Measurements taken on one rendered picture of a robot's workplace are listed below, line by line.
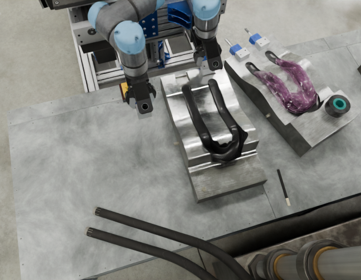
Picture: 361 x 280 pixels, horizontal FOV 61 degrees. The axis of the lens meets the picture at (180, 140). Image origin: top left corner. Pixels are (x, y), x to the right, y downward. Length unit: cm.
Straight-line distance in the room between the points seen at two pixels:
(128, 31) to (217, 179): 58
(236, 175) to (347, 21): 215
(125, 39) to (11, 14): 223
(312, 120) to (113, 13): 78
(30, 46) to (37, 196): 167
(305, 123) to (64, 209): 92
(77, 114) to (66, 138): 11
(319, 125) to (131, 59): 72
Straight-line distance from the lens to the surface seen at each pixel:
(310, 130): 122
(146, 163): 118
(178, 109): 118
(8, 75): 262
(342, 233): 129
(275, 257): 92
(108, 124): 127
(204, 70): 121
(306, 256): 68
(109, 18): 90
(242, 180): 112
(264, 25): 275
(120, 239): 108
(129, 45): 82
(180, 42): 225
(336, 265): 61
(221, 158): 112
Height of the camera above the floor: 192
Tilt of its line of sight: 67 degrees down
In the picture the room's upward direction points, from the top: 3 degrees clockwise
